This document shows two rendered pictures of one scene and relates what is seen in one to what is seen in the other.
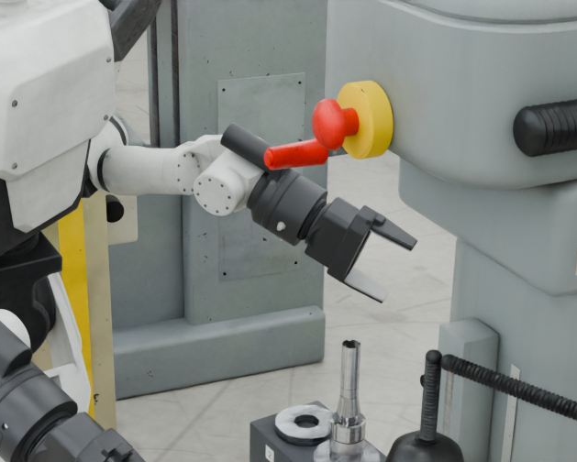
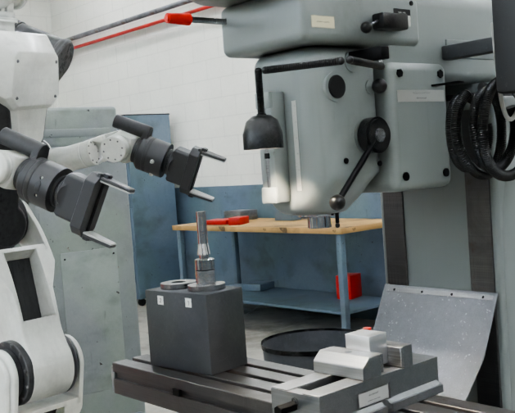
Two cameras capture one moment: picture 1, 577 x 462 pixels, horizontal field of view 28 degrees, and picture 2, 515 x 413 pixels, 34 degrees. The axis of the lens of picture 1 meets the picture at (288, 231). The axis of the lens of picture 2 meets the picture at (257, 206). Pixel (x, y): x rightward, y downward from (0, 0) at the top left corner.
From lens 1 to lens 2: 93 cm
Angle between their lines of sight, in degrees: 24
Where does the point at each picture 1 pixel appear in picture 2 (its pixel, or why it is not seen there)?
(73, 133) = (41, 96)
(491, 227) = (271, 28)
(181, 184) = (91, 156)
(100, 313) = not seen: hidden behind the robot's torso
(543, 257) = (296, 20)
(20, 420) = (50, 172)
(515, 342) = (291, 88)
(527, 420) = (303, 124)
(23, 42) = (18, 37)
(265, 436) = (156, 291)
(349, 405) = (204, 247)
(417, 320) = not seen: outside the picture
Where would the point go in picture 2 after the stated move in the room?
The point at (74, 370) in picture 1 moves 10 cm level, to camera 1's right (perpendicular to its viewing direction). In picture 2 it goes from (44, 247) to (88, 243)
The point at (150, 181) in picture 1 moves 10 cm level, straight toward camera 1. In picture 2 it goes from (72, 158) to (79, 156)
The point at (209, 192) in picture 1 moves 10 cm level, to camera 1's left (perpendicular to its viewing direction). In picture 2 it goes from (110, 147) to (68, 151)
